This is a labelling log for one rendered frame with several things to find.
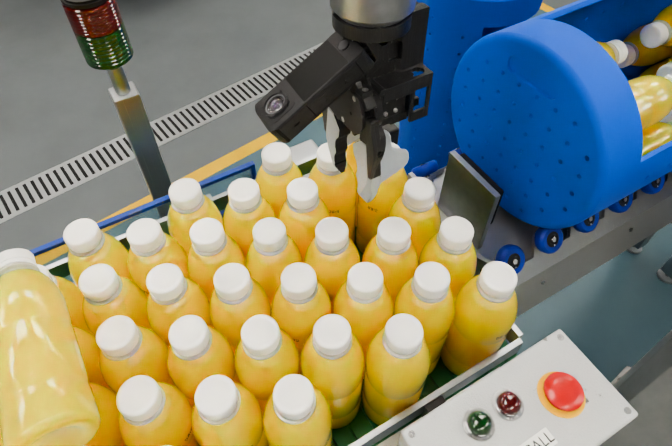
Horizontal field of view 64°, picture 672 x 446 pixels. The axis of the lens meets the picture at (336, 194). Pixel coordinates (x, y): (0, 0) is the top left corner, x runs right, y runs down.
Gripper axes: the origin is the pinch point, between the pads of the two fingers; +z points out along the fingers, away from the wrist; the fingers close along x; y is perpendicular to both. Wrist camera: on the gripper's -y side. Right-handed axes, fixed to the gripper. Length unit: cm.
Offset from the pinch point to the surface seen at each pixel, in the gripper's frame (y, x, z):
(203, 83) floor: 32, 180, 102
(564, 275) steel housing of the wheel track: 33.7, -11.6, 28.5
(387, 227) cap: 2.4, -4.7, 5.0
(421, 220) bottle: 8.4, -3.7, 8.1
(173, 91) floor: 17, 182, 103
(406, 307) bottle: 0.1, -12.3, 9.8
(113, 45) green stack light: -16.4, 32.4, -5.9
